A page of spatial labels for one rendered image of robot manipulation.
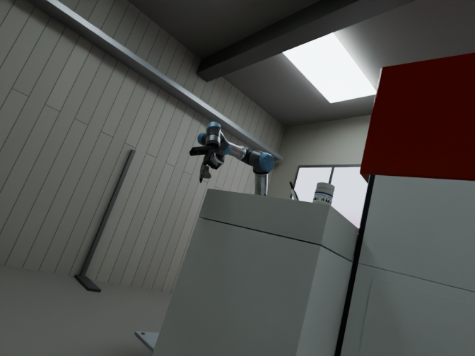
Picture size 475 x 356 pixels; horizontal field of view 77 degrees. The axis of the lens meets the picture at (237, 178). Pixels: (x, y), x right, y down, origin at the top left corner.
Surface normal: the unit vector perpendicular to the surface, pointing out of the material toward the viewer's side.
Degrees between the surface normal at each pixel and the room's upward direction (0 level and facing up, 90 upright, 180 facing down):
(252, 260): 90
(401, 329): 90
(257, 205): 90
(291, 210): 90
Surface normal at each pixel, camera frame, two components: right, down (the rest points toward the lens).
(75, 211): 0.66, 0.01
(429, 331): -0.58, -0.36
